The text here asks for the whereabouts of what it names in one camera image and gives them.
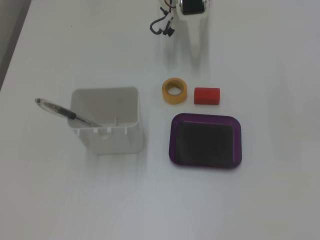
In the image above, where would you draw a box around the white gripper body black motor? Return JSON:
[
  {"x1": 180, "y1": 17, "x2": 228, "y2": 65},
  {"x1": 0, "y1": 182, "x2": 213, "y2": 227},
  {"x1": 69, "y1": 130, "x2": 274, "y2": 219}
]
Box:
[{"x1": 174, "y1": 0, "x2": 210, "y2": 17}]

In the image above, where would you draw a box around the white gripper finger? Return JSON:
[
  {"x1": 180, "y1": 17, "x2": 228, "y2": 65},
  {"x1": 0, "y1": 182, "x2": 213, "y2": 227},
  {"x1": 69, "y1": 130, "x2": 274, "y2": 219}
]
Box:
[
  {"x1": 192, "y1": 13, "x2": 210, "y2": 70},
  {"x1": 178, "y1": 13, "x2": 195, "y2": 63}
]

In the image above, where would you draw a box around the red cube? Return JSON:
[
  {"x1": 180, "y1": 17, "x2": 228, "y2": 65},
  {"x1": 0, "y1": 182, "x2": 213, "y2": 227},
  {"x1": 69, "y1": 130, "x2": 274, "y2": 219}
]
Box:
[{"x1": 193, "y1": 87, "x2": 222, "y2": 105}]

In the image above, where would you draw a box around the white plastic box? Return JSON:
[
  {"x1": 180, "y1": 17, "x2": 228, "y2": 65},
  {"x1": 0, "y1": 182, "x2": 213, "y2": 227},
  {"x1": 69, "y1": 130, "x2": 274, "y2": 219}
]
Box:
[{"x1": 67, "y1": 86, "x2": 144, "y2": 155}]

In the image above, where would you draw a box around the yellow tape roll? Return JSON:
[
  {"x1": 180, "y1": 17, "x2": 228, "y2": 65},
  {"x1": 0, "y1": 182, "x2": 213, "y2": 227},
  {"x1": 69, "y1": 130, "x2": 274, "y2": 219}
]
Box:
[{"x1": 161, "y1": 77, "x2": 188, "y2": 105}]

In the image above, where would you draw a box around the purple tray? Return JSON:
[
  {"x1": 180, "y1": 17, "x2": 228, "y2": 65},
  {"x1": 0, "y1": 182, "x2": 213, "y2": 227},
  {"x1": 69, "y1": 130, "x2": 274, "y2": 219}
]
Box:
[{"x1": 168, "y1": 112, "x2": 243, "y2": 170}]

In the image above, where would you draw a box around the black clear pen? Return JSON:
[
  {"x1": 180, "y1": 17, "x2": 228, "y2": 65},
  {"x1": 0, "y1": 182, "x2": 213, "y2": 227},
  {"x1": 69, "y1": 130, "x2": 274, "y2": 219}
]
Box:
[{"x1": 34, "y1": 97, "x2": 104, "y2": 128}]

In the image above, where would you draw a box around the black cable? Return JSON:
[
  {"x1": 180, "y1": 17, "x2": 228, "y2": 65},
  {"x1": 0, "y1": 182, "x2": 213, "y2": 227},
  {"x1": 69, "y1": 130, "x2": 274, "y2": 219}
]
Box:
[{"x1": 149, "y1": 5, "x2": 176, "y2": 38}]

